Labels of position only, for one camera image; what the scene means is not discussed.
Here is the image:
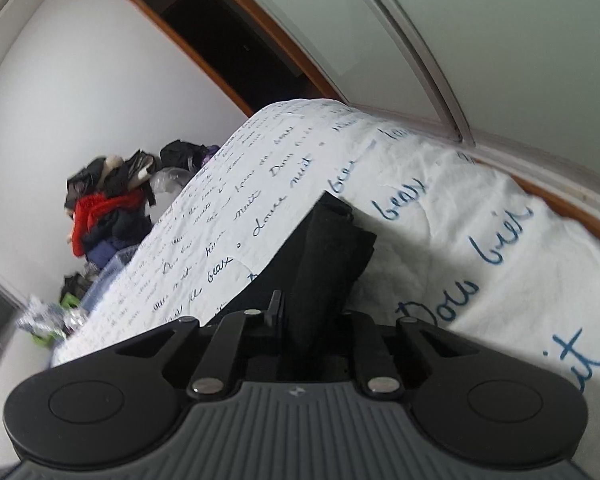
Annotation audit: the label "pile of clothes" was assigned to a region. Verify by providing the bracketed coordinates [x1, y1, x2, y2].
[59, 138, 221, 311]

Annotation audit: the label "white bedspread with blue script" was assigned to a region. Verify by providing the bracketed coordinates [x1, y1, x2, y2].
[53, 100, 600, 479]

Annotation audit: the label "wooden door frame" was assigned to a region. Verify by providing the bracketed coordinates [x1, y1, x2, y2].
[130, 0, 600, 240]

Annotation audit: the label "black pants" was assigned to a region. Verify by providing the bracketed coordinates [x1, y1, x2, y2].
[199, 190, 379, 361]

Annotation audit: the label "white wardrobe sliding door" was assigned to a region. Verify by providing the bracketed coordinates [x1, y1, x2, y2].
[253, 0, 600, 214]

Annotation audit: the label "clear plastic bag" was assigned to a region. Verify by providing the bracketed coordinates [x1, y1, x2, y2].
[149, 167, 193, 195]

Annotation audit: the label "green plastic basket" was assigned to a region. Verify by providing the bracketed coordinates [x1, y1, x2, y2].
[22, 294, 84, 347]

